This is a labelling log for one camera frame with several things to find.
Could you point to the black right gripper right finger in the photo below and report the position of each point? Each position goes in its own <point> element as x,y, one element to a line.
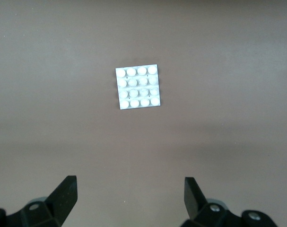
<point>195,201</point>

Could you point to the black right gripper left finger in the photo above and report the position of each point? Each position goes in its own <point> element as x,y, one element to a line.
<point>63,201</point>

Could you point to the white studded base plate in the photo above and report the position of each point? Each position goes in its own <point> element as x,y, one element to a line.
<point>138,87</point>

